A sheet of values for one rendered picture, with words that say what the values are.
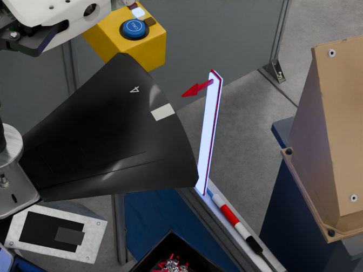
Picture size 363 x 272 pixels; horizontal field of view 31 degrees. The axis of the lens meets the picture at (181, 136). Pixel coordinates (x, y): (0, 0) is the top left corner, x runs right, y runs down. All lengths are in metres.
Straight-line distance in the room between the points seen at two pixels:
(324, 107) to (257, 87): 1.56
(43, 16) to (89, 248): 0.49
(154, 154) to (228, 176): 1.41
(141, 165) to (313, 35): 2.00
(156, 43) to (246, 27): 1.14
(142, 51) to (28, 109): 0.80
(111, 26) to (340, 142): 0.47
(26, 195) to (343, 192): 0.50
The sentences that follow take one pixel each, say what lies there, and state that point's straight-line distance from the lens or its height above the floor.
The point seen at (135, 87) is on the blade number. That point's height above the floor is 1.20.
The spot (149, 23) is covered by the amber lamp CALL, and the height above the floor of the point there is 1.08.
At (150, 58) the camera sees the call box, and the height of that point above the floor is 1.02.
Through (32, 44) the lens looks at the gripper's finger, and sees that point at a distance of 0.65.
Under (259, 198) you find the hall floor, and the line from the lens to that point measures 2.29.
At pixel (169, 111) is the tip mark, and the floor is 1.19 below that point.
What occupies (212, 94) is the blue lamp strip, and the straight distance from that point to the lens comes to 1.02.
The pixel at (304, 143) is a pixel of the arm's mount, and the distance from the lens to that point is 1.15.
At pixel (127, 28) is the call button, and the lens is 1.21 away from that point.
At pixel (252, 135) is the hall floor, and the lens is 2.44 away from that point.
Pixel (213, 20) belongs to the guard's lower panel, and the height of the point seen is 0.43.
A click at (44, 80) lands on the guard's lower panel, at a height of 0.51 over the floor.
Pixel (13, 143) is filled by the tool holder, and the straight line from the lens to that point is 0.82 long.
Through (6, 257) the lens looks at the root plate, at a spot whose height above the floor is 1.09.
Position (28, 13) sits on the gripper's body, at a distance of 0.66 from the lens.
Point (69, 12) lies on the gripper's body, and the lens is 0.67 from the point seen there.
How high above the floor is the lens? 1.93
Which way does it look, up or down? 53 degrees down
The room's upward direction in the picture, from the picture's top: 5 degrees clockwise
